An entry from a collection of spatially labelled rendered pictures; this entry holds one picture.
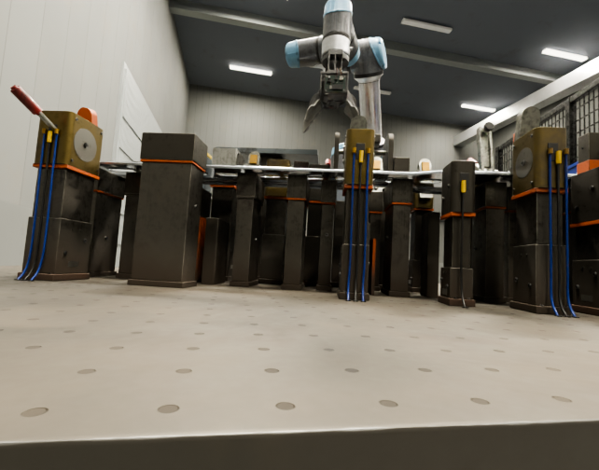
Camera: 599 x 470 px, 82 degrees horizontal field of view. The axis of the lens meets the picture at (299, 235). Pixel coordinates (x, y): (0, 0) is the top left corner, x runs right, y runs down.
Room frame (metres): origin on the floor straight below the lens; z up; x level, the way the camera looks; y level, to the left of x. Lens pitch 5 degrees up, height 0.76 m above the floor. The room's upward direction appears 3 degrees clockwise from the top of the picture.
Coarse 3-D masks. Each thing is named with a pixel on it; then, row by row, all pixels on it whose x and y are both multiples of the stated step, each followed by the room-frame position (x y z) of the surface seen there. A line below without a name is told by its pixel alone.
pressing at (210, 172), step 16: (208, 176) 0.97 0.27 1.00; (224, 176) 0.96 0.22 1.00; (272, 176) 0.93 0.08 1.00; (320, 176) 0.88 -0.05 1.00; (336, 176) 0.88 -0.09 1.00; (384, 176) 0.86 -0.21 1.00; (400, 176) 0.85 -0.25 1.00; (416, 176) 0.84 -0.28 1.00; (432, 176) 0.83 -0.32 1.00; (480, 176) 0.81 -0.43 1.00; (496, 176) 0.80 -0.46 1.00; (416, 192) 0.97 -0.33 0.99; (432, 192) 0.98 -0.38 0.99
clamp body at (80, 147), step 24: (72, 120) 0.71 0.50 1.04; (48, 144) 0.71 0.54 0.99; (72, 144) 0.72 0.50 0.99; (96, 144) 0.79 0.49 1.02; (48, 168) 0.71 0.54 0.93; (72, 168) 0.72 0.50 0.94; (96, 168) 0.80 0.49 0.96; (48, 192) 0.72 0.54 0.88; (72, 192) 0.74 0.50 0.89; (48, 216) 0.70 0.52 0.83; (72, 216) 0.75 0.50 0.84; (48, 240) 0.71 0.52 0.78; (72, 240) 0.75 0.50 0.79; (24, 264) 0.72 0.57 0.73; (48, 264) 0.71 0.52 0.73; (72, 264) 0.76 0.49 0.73
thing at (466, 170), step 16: (464, 160) 0.67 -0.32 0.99; (448, 176) 0.70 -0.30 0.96; (464, 176) 0.67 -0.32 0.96; (448, 192) 0.69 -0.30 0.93; (464, 192) 0.67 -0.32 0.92; (448, 208) 0.69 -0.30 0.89; (464, 208) 0.67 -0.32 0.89; (448, 224) 0.71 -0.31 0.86; (464, 224) 0.68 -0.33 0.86; (448, 240) 0.71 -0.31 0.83; (464, 240) 0.68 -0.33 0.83; (448, 256) 0.70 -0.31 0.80; (464, 256) 0.68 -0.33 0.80; (448, 272) 0.69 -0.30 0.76; (464, 272) 0.68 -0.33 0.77; (448, 288) 0.69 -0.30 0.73; (464, 288) 0.68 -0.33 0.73; (448, 304) 0.68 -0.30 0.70; (464, 304) 0.65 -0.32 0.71
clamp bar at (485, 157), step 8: (480, 128) 1.01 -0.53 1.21; (488, 128) 0.98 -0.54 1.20; (480, 136) 1.01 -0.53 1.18; (488, 136) 1.01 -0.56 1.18; (480, 144) 1.01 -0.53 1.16; (488, 144) 1.01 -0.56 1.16; (480, 152) 1.01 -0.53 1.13; (488, 152) 1.01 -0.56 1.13; (480, 160) 1.00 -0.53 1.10; (488, 160) 1.00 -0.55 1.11; (480, 168) 1.00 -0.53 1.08; (488, 168) 1.01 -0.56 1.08
